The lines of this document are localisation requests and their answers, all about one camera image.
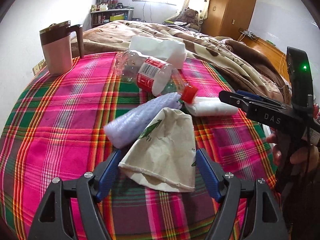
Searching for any beige crushed paper cup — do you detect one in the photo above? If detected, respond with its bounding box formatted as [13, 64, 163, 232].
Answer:
[118, 107, 196, 192]

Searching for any white tissue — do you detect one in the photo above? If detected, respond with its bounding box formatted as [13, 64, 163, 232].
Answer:
[184, 96, 238, 116]

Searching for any person's right hand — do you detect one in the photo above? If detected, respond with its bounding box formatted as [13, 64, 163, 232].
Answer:
[266, 127, 319, 173]

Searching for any brown beige fleece blanket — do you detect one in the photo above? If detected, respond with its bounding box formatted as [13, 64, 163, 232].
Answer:
[83, 20, 292, 105]

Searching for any wooden bed headboard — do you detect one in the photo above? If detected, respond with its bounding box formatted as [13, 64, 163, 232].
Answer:
[237, 34, 290, 82]

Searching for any pink plaid tablecloth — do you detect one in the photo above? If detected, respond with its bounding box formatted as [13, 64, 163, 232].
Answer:
[1, 53, 276, 239]

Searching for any white tissue pack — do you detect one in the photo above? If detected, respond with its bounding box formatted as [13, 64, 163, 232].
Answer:
[129, 36, 187, 70]

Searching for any wooden wardrobe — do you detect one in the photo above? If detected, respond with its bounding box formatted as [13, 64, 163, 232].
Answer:
[201, 0, 257, 40]

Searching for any clear plastic bottle red cap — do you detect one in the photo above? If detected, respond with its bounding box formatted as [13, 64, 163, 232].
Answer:
[113, 50, 198, 103]

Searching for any brown teddy bear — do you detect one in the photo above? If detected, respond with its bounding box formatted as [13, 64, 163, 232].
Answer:
[180, 8, 200, 30]

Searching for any dark cluttered shelf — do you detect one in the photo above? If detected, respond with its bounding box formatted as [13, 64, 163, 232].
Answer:
[91, 8, 134, 28]

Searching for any wall power socket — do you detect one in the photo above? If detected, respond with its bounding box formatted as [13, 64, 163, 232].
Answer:
[33, 59, 47, 75]

